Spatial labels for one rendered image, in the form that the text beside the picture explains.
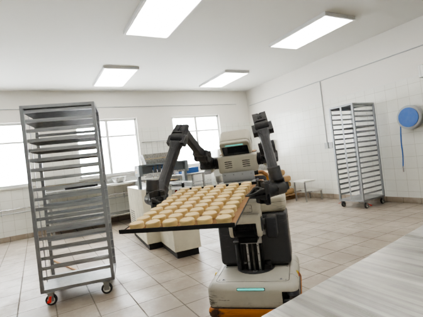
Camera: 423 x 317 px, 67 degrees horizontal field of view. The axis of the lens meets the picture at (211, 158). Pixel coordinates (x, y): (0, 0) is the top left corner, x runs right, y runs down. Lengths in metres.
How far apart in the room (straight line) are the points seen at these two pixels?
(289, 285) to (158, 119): 6.40
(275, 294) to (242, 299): 0.22
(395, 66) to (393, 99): 0.56
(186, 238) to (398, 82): 4.46
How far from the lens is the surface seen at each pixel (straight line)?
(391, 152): 6.54
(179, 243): 4.00
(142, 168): 4.60
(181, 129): 1.86
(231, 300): 2.38
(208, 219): 1.04
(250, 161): 2.19
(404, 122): 6.22
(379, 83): 6.65
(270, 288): 2.30
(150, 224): 1.11
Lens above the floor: 1.13
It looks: level
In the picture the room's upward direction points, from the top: 7 degrees counter-clockwise
